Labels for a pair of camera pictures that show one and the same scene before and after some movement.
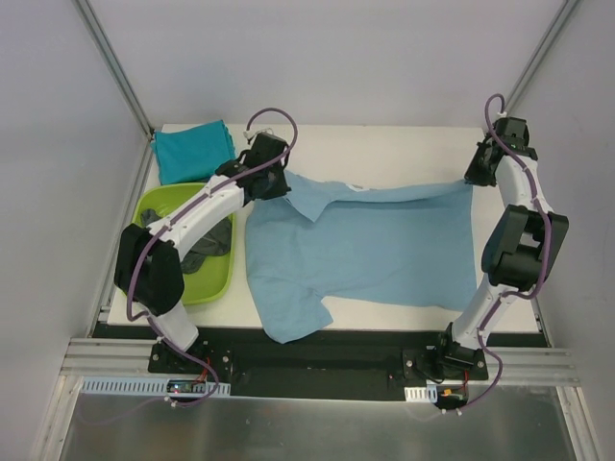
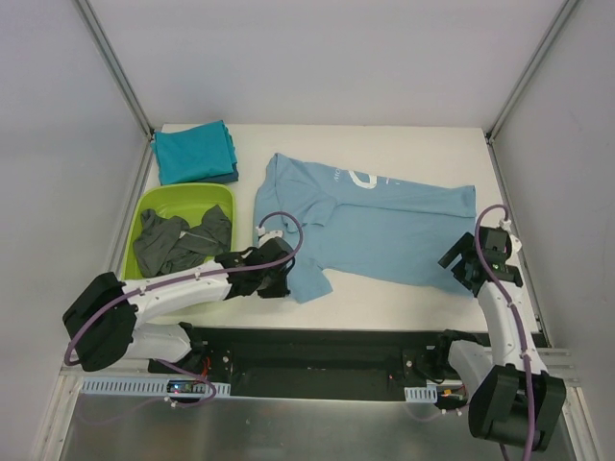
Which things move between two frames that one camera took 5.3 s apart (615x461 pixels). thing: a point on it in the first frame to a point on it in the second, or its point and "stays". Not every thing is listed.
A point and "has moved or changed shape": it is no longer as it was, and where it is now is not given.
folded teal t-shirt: x=192 y=155 stays
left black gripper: x=271 y=183 to x=277 y=286
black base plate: x=339 y=362 stays
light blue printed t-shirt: x=411 y=245 has moved or changed shape
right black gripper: x=479 y=169 to x=457 y=253
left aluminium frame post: x=116 y=64 stays
